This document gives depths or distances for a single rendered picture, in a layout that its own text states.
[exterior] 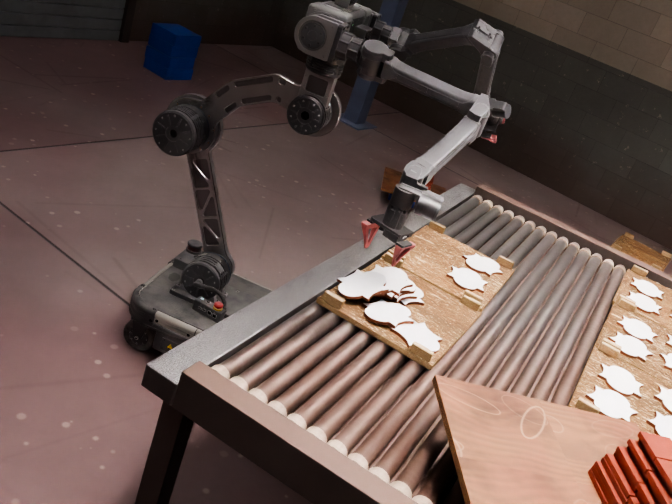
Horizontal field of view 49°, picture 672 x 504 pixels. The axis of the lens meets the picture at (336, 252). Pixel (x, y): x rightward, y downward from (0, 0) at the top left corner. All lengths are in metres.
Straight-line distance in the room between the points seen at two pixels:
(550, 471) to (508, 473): 0.10
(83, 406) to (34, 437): 0.22
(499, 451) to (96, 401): 1.73
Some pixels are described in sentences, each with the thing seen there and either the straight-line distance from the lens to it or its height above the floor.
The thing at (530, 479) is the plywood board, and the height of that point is 1.04.
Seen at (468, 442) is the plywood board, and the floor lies 1.04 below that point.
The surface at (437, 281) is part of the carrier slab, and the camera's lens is 2.27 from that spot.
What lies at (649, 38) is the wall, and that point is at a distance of 7.21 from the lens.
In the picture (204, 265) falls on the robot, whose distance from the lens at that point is 2.97.
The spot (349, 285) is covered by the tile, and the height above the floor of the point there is 0.97.
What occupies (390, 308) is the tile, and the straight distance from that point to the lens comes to 1.97.
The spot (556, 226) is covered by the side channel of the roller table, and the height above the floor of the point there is 0.94.
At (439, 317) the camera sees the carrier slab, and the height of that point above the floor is 0.94.
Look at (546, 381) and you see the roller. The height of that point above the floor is 0.92.
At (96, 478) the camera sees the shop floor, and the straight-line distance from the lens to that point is 2.59.
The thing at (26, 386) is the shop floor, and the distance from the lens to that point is 2.88.
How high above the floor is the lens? 1.87
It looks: 25 degrees down
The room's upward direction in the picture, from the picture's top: 20 degrees clockwise
